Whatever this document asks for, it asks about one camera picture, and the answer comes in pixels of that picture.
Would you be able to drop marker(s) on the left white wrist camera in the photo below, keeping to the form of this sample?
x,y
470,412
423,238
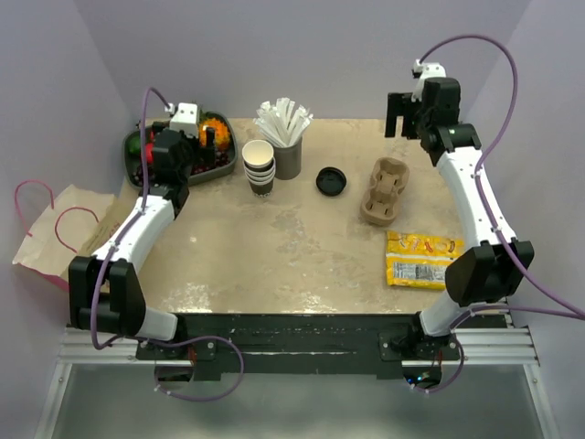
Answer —
x,y
184,118

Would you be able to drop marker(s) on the green lime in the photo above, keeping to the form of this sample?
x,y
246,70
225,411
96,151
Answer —
x,y
134,146

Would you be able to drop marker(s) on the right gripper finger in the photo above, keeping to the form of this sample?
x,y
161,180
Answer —
x,y
409,116
394,111

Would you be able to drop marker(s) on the cardboard cup carrier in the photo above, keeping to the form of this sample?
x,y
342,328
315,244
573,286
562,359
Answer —
x,y
380,203

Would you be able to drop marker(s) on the black plastic cup lid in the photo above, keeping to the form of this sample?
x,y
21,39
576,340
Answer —
x,y
330,181

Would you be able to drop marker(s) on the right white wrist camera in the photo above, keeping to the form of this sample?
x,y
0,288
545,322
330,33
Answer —
x,y
422,71

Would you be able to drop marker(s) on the yellow snack bag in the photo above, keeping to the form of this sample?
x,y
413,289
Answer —
x,y
419,261

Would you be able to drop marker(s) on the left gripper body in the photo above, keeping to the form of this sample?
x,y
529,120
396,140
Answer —
x,y
189,149

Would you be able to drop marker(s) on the orange spiky fruit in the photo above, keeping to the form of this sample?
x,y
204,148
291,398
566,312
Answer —
x,y
220,130

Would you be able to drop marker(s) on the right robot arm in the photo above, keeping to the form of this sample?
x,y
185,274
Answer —
x,y
490,269

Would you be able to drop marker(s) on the stack of paper cups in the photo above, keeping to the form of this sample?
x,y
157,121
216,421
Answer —
x,y
259,166

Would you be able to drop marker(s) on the aluminium frame rail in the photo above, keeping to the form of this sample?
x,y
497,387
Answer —
x,y
491,391

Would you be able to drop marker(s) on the grey straw holder cup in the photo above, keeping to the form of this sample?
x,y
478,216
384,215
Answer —
x,y
288,161

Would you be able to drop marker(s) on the grey fruit tray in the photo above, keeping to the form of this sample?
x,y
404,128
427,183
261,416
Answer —
x,y
233,147

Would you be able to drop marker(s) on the white wrapped straws bunch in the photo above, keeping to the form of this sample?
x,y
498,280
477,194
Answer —
x,y
283,122

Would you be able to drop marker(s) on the brown paper bag pink handles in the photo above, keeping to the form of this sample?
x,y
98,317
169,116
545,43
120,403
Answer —
x,y
76,222

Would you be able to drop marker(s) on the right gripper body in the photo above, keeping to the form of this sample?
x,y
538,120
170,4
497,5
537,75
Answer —
x,y
424,120

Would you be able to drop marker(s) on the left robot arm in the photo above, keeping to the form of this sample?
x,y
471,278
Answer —
x,y
105,296

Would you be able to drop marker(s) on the red apple lower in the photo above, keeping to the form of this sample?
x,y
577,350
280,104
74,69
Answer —
x,y
149,153

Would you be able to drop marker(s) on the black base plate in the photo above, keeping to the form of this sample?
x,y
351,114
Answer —
x,y
350,344

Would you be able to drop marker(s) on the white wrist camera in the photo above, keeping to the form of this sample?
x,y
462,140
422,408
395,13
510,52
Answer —
x,y
184,118
422,71

